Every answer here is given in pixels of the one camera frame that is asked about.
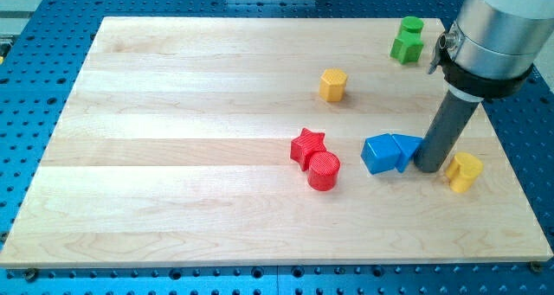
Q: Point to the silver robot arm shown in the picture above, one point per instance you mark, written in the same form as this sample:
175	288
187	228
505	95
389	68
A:
489	49

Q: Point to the red star block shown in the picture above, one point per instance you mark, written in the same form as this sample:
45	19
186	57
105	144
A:
305	145

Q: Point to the red cylinder block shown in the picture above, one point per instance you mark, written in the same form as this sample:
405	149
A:
323	170

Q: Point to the yellow hexagon block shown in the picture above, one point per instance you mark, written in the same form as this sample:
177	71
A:
332	84

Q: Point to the wooden board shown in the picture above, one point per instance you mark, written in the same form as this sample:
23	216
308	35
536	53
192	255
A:
173	149

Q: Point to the blue cube block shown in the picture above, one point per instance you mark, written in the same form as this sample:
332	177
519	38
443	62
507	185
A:
380	153

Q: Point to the blue triangle block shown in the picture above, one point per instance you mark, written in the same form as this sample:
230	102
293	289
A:
408	145

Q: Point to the green cross block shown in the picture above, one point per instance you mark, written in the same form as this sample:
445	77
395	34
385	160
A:
407	47

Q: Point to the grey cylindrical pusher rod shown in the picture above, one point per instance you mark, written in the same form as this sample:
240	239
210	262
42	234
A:
450	120

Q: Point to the green cylinder block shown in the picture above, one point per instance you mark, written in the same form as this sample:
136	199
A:
411	25

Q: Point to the yellow heart block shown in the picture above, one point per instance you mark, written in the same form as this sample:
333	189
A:
462	171

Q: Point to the blue perforated metal table plate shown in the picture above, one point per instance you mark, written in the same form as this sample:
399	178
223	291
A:
44	61

